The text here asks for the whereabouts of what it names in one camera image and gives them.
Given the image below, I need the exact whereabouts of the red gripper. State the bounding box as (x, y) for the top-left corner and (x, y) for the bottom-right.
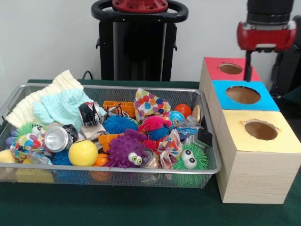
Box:
(237, 20), (297, 82)

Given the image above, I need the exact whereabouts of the wooden three-hole box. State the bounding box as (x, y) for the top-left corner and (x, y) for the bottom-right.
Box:
(198, 56), (301, 204)

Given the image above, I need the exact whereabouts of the dark green tablecloth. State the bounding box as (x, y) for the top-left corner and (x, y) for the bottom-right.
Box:
(278, 88), (301, 113)
(0, 79), (301, 226)

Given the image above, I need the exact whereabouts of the red rubber ball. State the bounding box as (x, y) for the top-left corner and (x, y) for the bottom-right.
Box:
(174, 104), (192, 118)

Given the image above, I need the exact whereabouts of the green spiky toy with eyes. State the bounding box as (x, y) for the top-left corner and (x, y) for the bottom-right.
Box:
(171, 143), (209, 171)

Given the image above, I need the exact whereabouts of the polka dot paper napkin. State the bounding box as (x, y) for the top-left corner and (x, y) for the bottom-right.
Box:
(134, 88), (172, 123)

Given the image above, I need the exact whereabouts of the blue spiky ball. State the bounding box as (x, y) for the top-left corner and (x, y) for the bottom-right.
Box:
(103, 114), (139, 135)

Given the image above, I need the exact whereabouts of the purple spiky toy with eyes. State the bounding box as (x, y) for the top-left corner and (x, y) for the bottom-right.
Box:
(103, 129), (148, 169)

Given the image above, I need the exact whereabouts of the crushed black can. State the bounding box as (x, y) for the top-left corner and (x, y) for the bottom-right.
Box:
(78, 101), (108, 128)

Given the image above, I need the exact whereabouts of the yellow smiley ball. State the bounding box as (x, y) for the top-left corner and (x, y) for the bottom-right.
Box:
(68, 139), (99, 167)

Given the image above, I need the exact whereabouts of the mint green cloth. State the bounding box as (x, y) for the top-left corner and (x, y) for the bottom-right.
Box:
(32, 89), (108, 132)

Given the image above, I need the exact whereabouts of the crushed silver can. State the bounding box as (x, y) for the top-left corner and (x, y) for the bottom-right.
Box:
(44, 126), (79, 153)

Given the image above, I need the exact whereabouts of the cream knitted cloth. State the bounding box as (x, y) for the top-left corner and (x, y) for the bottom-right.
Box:
(5, 69), (84, 129)

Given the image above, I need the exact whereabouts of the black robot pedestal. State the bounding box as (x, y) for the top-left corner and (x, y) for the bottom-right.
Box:
(91, 0), (189, 82)

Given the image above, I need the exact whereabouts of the wire mesh bin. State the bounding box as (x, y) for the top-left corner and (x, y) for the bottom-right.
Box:
(0, 82), (222, 189)

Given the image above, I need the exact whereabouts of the black cable loop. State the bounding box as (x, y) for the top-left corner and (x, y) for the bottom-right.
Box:
(81, 70), (95, 81)

